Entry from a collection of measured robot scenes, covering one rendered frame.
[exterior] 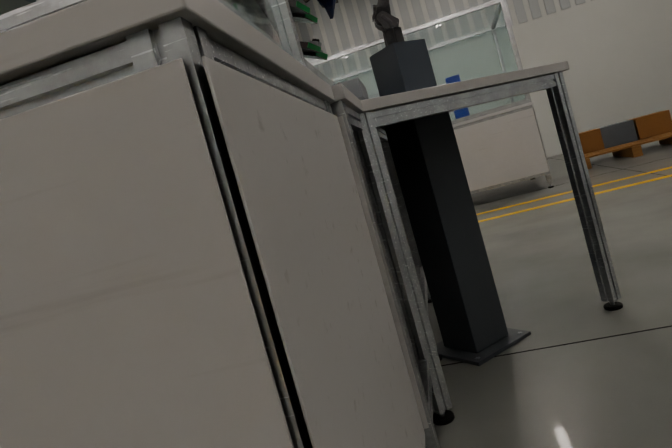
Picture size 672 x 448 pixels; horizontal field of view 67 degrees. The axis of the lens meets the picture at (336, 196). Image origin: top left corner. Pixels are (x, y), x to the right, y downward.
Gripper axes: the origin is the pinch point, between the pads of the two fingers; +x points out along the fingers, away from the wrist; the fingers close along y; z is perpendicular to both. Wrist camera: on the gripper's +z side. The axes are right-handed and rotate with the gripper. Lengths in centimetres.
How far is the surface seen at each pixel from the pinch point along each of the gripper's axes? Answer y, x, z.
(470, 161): -379, 78, -64
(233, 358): 143, 67, 0
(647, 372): 40, 126, -57
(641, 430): 64, 126, -46
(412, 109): 36, 44, -18
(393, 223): 46, 72, -6
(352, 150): 79, 52, -5
